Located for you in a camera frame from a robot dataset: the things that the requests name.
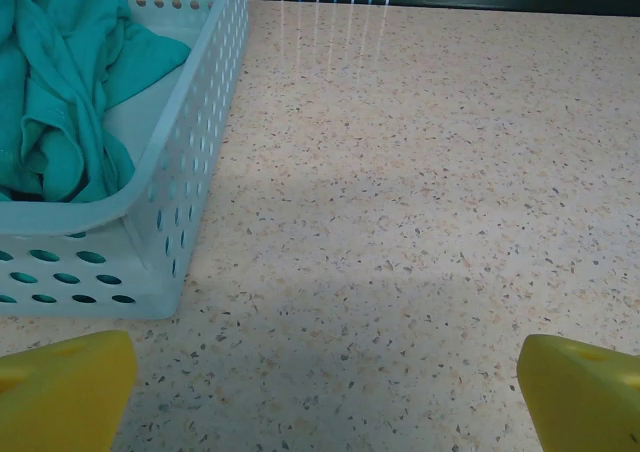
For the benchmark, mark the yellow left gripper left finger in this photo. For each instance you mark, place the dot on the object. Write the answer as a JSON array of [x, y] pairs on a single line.
[[60, 397]]

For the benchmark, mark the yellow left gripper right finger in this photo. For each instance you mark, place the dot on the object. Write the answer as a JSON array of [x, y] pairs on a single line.
[[585, 397]]

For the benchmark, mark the teal t-shirt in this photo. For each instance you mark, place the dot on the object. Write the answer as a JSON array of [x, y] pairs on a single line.
[[60, 97]]

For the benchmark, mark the light blue perforated plastic basket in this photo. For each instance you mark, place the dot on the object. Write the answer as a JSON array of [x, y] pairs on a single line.
[[200, 137]]

